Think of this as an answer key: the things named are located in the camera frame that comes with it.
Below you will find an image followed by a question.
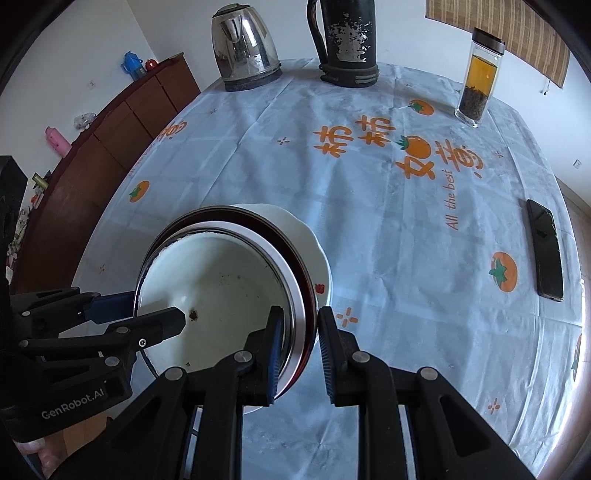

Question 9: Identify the brown wooden sideboard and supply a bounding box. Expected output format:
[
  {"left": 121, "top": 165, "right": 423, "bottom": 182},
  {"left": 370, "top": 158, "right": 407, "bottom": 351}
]
[{"left": 9, "top": 52, "right": 201, "bottom": 296}]

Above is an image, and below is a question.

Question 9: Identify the light blue printed tablecloth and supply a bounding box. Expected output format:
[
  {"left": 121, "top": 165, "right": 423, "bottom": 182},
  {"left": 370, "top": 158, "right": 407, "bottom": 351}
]
[{"left": 71, "top": 58, "right": 583, "bottom": 480}]

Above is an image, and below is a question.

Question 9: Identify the white plate with red flowers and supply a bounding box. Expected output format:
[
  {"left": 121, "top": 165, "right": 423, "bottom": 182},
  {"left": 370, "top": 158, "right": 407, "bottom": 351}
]
[{"left": 228, "top": 203, "right": 332, "bottom": 415}]

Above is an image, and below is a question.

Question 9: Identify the person's left hand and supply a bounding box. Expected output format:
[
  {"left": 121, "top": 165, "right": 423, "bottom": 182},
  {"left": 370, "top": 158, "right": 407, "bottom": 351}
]
[{"left": 11, "top": 434, "right": 65, "bottom": 480}]

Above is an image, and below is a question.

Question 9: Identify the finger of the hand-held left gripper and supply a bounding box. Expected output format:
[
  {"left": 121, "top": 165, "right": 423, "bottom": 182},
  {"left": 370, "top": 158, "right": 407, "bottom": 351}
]
[
  {"left": 21, "top": 307, "right": 188, "bottom": 370},
  {"left": 9, "top": 286, "right": 139, "bottom": 330}
]

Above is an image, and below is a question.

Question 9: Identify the black smartphone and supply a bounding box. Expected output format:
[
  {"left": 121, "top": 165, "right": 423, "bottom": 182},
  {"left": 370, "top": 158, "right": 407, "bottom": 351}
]
[{"left": 526, "top": 198, "right": 565, "bottom": 302}]

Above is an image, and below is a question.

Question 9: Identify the blue thermos flask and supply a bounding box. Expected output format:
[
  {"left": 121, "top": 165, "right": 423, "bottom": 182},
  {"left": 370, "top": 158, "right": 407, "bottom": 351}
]
[{"left": 121, "top": 50, "right": 144, "bottom": 80}]

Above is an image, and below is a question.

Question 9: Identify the stainless steel electric kettle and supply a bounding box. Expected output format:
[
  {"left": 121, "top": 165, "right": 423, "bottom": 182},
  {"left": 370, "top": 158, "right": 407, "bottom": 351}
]
[{"left": 211, "top": 4, "right": 283, "bottom": 92}]

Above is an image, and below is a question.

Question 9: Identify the worn black thermos jug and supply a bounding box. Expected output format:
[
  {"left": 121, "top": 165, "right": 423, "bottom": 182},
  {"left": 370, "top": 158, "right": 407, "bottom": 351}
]
[{"left": 307, "top": 0, "right": 380, "bottom": 88}]

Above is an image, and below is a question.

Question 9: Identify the glass tea bottle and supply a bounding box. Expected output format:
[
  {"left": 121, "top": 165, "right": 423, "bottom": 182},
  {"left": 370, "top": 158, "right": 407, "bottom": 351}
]
[{"left": 455, "top": 27, "right": 506, "bottom": 128}]

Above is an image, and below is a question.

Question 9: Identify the pink plastic bowl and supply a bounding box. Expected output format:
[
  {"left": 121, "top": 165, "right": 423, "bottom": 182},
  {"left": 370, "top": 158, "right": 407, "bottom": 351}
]
[{"left": 134, "top": 205, "right": 320, "bottom": 398}]

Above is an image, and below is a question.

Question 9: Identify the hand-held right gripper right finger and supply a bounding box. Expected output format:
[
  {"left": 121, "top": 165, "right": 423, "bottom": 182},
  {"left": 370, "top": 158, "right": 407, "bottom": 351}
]
[{"left": 318, "top": 305, "right": 536, "bottom": 480}]

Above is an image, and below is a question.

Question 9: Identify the bamboo window blind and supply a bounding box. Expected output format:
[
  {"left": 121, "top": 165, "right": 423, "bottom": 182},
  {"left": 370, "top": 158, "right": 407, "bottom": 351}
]
[{"left": 425, "top": 0, "right": 571, "bottom": 89}]

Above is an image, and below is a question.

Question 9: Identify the pink thermos flask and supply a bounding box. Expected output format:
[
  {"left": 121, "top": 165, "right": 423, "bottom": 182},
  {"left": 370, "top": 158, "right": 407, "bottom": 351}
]
[{"left": 45, "top": 127, "right": 72, "bottom": 158}]

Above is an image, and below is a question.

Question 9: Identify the floral decoration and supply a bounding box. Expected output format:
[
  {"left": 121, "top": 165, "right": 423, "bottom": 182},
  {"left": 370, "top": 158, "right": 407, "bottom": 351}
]
[{"left": 9, "top": 203, "right": 35, "bottom": 268}]

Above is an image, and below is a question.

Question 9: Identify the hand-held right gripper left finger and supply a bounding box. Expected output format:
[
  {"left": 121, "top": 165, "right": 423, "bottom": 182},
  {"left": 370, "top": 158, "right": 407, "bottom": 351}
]
[{"left": 51, "top": 305, "right": 284, "bottom": 480}]

